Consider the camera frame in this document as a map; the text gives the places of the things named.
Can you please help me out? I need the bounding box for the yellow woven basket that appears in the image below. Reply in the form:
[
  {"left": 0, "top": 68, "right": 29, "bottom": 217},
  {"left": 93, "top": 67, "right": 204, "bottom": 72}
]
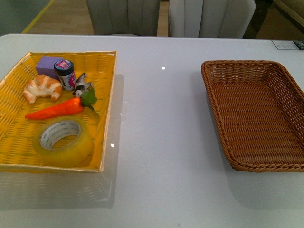
[{"left": 0, "top": 51, "right": 117, "bottom": 172}]

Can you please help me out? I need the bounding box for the small dark jar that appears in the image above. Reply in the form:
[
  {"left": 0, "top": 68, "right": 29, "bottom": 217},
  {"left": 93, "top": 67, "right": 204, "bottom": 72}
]
[{"left": 54, "top": 59, "right": 76, "bottom": 91}]

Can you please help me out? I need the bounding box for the right grey chair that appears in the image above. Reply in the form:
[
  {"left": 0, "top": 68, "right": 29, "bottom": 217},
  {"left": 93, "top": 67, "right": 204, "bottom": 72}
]
[{"left": 168, "top": 0, "right": 256, "bottom": 39}]

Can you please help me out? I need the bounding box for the orange toy carrot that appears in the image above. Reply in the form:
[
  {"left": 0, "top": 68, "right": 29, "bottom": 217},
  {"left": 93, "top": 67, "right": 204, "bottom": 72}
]
[{"left": 25, "top": 88, "right": 97, "bottom": 120}]

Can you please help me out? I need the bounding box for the table label sticker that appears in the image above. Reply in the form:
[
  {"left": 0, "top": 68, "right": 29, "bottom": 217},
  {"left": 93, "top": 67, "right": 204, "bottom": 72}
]
[{"left": 272, "top": 40, "right": 304, "bottom": 50}]

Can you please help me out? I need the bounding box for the left grey chair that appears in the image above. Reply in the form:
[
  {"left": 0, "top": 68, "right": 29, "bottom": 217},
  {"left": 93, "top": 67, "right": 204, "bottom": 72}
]
[{"left": 86, "top": 0, "right": 160, "bottom": 36}]

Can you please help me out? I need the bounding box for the clear packing tape roll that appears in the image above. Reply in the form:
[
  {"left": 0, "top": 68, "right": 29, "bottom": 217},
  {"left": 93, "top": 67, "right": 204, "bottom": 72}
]
[{"left": 32, "top": 116, "right": 94, "bottom": 168}]

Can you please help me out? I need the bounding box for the purple foam block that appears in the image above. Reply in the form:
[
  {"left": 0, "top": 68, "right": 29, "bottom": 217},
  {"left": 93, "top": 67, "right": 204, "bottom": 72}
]
[{"left": 36, "top": 56, "right": 63, "bottom": 81}]

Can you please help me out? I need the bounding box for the brown sofa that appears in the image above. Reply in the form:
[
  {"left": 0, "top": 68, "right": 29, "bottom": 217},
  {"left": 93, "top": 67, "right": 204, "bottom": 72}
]
[{"left": 256, "top": 0, "right": 304, "bottom": 40}]

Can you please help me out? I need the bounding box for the grey chair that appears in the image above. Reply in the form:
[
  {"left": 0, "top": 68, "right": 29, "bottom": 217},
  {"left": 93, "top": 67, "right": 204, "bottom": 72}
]
[
  {"left": 168, "top": 0, "right": 256, "bottom": 39},
  {"left": 86, "top": 0, "right": 160, "bottom": 36}
]

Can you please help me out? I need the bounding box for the black white toy figure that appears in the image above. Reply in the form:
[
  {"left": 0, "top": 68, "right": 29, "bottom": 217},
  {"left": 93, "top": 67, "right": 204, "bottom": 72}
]
[{"left": 73, "top": 73, "right": 93, "bottom": 98}]

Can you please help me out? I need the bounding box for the toy croissant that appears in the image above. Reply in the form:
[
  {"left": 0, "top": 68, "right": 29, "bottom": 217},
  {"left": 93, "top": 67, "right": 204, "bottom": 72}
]
[{"left": 22, "top": 75, "right": 63, "bottom": 104}]

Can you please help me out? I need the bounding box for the brown wicker basket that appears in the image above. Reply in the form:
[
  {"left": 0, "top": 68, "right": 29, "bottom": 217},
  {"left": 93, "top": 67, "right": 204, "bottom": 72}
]
[{"left": 201, "top": 60, "right": 304, "bottom": 172}]

